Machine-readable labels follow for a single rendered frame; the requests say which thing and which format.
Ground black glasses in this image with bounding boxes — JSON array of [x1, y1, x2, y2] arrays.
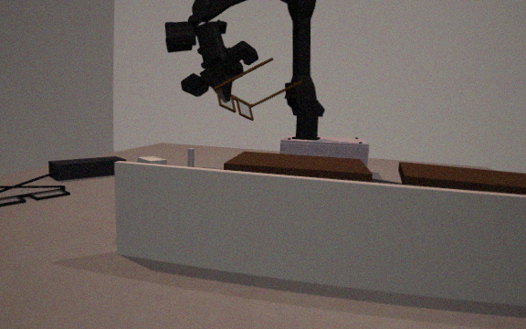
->
[[0, 172, 70, 207]]

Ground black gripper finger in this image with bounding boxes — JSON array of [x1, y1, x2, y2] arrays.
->
[[200, 73, 219, 93], [216, 63, 239, 101]]

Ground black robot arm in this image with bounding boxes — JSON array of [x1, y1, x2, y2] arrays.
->
[[165, 0, 325, 140]]

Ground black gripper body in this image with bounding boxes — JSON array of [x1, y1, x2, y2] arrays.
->
[[181, 37, 258, 97]]

